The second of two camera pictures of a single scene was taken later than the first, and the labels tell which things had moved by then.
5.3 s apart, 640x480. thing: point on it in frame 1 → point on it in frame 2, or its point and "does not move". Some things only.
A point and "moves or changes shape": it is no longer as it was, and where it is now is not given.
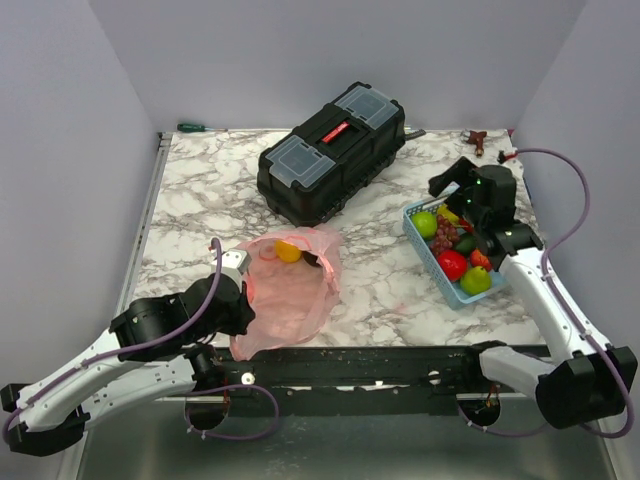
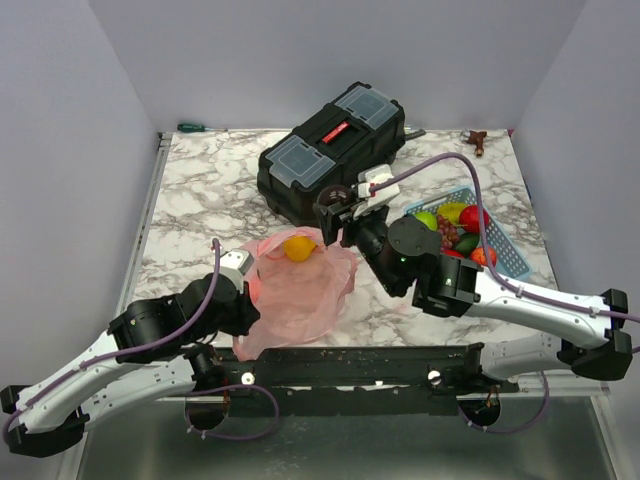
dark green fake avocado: (467, 243) does not move
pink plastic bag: (292, 282) moves or changes shape
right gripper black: (458, 173) → (330, 219)
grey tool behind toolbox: (414, 134) does not move
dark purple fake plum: (311, 258) → (334, 195)
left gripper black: (245, 315) does not move
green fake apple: (425, 223) does not move
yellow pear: (443, 210) does not move
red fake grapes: (447, 235) does not move
